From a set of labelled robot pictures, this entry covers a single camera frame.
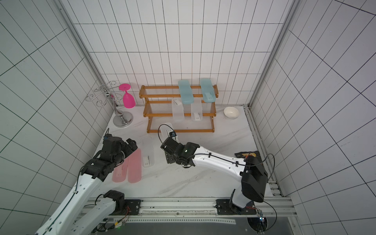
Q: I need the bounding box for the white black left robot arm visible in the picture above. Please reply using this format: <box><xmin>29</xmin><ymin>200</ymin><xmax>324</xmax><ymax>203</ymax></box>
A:
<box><xmin>36</xmin><ymin>134</ymin><xmax>138</xmax><ymax>235</ymax></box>

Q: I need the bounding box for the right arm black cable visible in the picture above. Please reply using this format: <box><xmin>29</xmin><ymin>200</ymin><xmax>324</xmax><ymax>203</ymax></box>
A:
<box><xmin>157</xmin><ymin>123</ymin><xmax>276</xmax><ymax>183</ymax></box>

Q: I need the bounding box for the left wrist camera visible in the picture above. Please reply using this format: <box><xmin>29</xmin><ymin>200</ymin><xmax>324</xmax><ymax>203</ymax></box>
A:
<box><xmin>103</xmin><ymin>134</ymin><xmax>113</xmax><ymax>142</ymax></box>

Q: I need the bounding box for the chrome glass holder stand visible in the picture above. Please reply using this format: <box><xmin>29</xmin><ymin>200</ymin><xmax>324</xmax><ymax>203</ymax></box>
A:
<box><xmin>85</xmin><ymin>81</ymin><xmax>134</xmax><ymax>128</ymax></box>

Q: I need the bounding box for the black red snack bag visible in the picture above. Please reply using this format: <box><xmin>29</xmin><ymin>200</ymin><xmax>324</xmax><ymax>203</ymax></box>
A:
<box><xmin>235</xmin><ymin>151</ymin><xmax>260</xmax><ymax>159</ymax></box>

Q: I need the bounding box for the electronics board with wires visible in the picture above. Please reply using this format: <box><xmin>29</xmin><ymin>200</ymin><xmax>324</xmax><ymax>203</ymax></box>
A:
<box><xmin>247</xmin><ymin>212</ymin><xmax>268</xmax><ymax>233</ymax></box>

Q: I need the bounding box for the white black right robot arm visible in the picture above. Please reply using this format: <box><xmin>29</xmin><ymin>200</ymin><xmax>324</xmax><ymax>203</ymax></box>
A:
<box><xmin>161</xmin><ymin>137</ymin><xmax>268</xmax><ymax>215</ymax></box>

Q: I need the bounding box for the pink pencil case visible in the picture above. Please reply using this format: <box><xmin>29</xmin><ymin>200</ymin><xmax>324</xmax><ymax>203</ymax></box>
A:
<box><xmin>112</xmin><ymin>161</ymin><xmax>128</xmax><ymax>183</ymax></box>
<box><xmin>127</xmin><ymin>148</ymin><xmax>142</xmax><ymax>184</ymax></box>

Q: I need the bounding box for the magenta plastic goblet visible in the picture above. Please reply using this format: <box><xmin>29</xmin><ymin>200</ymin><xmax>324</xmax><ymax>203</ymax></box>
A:
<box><xmin>119</xmin><ymin>84</ymin><xmax>136</xmax><ymax>109</ymax></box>

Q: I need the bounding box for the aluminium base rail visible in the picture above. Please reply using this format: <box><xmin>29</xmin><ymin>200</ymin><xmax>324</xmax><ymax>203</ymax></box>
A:
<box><xmin>72</xmin><ymin>197</ymin><xmax>297</xmax><ymax>231</ymax></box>

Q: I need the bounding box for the orange wooden two-tier shelf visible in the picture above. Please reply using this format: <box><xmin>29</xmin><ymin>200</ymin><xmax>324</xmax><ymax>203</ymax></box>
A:
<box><xmin>139</xmin><ymin>85</ymin><xmax>216</xmax><ymax>133</ymax></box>

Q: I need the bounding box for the white ceramic bowl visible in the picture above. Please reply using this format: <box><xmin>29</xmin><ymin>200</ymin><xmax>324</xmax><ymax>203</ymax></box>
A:
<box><xmin>223</xmin><ymin>107</ymin><xmax>240</xmax><ymax>119</ymax></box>

